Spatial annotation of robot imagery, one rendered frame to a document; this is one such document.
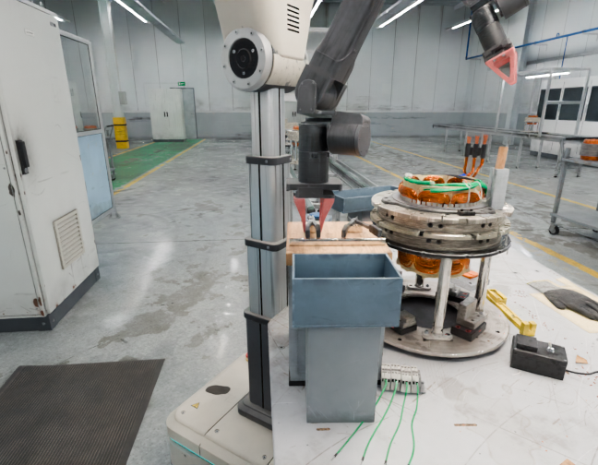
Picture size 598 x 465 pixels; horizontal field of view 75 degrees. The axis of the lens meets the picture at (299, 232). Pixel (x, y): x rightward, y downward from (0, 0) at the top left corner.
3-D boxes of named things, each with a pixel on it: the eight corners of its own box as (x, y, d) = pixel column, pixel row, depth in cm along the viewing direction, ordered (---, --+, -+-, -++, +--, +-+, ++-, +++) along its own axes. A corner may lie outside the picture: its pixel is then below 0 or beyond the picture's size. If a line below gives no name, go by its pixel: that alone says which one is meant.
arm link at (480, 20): (469, 17, 104) (466, 12, 99) (496, -1, 100) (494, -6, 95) (480, 40, 104) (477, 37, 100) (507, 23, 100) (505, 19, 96)
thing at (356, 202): (385, 264, 138) (390, 184, 129) (405, 276, 128) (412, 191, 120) (323, 276, 128) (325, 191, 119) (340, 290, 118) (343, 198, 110)
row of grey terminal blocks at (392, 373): (423, 381, 79) (424, 363, 78) (425, 397, 75) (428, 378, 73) (373, 375, 81) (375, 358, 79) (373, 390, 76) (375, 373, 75)
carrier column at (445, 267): (444, 339, 89) (455, 255, 83) (433, 339, 89) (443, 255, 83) (440, 333, 92) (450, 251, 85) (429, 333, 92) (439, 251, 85)
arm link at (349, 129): (322, 89, 73) (298, 79, 66) (380, 88, 68) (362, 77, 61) (316, 153, 76) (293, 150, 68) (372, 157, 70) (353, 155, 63)
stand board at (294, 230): (391, 265, 70) (393, 253, 69) (286, 266, 69) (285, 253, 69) (370, 231, 89) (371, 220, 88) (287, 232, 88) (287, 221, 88)
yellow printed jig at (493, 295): (537, 336, 95) (540, 324, 94) (522, 336, 94) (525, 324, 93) (495, 294, 115) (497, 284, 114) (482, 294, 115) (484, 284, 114)
